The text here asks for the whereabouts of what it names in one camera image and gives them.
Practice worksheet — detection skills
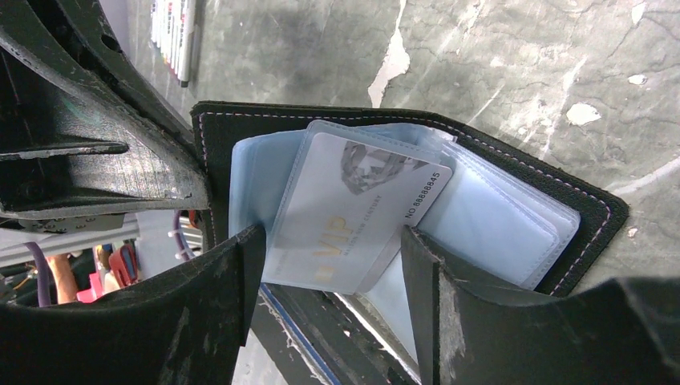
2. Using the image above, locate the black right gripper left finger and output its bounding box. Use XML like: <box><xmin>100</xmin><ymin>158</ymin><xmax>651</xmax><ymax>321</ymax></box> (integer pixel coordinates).
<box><xmin>1</xmin><ymin>225</ymin><xmax>266</xmax><ymax>384</ymax></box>

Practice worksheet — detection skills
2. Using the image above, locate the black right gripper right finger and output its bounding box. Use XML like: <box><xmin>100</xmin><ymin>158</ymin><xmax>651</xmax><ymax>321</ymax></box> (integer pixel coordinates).
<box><xmin>401</xmin><ymin>226</ymin><xmax>679</xmax><ymax>384</ymax></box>

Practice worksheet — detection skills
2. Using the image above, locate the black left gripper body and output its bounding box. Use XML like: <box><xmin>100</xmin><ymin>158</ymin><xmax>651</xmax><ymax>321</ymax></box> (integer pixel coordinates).
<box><xmin>1</xmin><ymin>213</ymin><xmax>140</xmax><ymax>237</ymax></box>

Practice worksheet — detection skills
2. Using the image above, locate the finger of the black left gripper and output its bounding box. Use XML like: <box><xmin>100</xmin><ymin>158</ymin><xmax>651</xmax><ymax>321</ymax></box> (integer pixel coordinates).
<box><xmin>28</xmin><ymin>0</ymin><xmax>196</xmax><ymax>155</ymax></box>
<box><xmin>1</xmin><ymin>26</ymin><xmax>209</xmax><ymax>219</ymax></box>

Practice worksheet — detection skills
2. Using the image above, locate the black leather card holder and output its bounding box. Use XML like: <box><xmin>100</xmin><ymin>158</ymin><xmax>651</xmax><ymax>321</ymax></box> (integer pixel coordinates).
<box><xmin>192</xmin><ymin>102</ymin><xmax>628</xmax><ymax>369</ymax></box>

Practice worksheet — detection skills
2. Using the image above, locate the silver VIP card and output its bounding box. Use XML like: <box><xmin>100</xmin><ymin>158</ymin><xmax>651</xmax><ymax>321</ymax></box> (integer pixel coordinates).
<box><xmin>264</xmin><ymin>120</ymin><xmax>453</xmax><ymax>294</ymax></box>

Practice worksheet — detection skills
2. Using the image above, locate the rainbow striped card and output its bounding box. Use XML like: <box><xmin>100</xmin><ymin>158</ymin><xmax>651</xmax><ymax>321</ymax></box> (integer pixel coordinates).
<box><xmin>150</xmin><ymin>0</ymin><xmax>197</xmax><ymax>88</ymax></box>

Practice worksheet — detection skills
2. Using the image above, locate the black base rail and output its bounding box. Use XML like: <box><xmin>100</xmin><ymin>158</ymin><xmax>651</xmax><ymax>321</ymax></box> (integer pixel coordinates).
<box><xmin>251</xmin><ymin>284</ymin><xmax>420</xmax><ymax>384</ymax></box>

